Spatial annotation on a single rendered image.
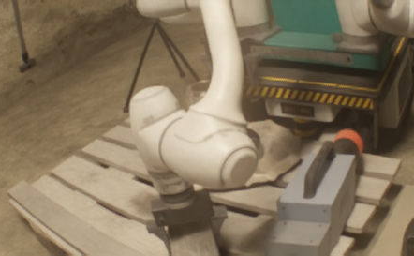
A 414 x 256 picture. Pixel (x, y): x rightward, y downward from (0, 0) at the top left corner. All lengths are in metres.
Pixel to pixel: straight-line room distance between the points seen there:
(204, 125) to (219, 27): 0.19
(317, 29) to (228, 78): 0.92
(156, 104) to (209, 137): 0.15
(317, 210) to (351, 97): 0.53
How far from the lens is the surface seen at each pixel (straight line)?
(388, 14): 1.32
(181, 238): 1.12
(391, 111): 1.70
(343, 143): 1.25
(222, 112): 0.84
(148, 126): 0.94
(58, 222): 1.45
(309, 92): 1.52
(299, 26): 1.77
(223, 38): 0.89
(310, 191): 1.02
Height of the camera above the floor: 0.91
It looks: 24 degrees down
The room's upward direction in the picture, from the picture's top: 13 degrees counter-clockwise
